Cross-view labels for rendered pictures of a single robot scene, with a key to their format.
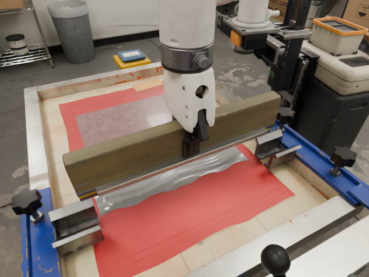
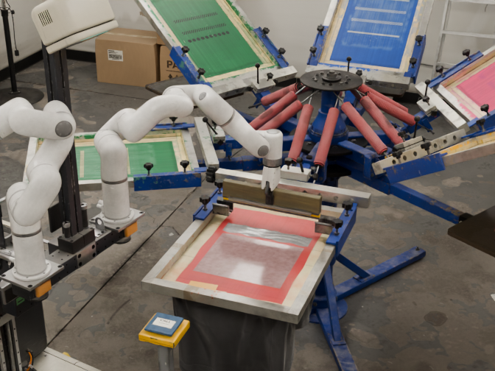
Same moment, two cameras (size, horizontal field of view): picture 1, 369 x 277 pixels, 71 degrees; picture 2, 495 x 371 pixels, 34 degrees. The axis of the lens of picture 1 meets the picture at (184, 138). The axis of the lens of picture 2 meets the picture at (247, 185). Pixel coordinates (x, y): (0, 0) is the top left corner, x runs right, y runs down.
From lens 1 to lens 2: 3.39 m
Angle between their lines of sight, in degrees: 101
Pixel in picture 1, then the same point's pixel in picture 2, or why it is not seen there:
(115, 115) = (255, 275)
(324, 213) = not seen: hidden behind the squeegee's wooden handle
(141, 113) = (239, 267)
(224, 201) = (262, 218)
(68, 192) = (317, 252)
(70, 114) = (281, 291)
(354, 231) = (254, 177)
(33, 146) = (320, 266)
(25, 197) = (336, 221)
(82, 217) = (321, 227)
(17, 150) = not seen: outside the picture
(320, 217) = not seen: hidden behind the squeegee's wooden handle
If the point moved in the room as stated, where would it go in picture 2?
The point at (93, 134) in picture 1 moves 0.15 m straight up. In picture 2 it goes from (281, 270) to (282, 235)
